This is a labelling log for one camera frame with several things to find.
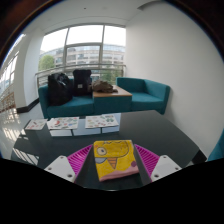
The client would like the small colourful sticker sheet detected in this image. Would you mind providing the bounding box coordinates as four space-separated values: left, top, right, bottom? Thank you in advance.
24 118 49 131

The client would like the teal armchair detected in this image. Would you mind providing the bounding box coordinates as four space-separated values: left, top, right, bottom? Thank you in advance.
206 129 224 163

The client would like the bulky black backpack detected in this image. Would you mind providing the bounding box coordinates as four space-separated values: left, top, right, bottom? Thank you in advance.
47 72 74 107

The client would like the boxy black backpack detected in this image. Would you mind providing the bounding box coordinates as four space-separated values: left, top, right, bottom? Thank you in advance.
72 68 93 97

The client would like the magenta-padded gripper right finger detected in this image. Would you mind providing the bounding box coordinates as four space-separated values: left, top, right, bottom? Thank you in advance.
133 143 183 186

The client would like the teal sofa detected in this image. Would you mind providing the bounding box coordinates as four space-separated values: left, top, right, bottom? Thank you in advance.
37 78 96 119
115 77 171 115

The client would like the teal wooden-topped corner table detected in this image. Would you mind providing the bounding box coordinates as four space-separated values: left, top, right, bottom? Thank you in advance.
92 84 133 115

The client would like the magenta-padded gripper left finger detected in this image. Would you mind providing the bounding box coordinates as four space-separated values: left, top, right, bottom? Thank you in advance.
43 143 95 184

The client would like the brown jacket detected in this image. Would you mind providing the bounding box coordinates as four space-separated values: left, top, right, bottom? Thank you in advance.
89 79 118 94

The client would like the wooden balustrade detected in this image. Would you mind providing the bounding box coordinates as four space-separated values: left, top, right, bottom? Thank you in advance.
0 91 16 113

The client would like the metal window railing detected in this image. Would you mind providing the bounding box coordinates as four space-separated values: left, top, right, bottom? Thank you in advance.
34 63 127 88

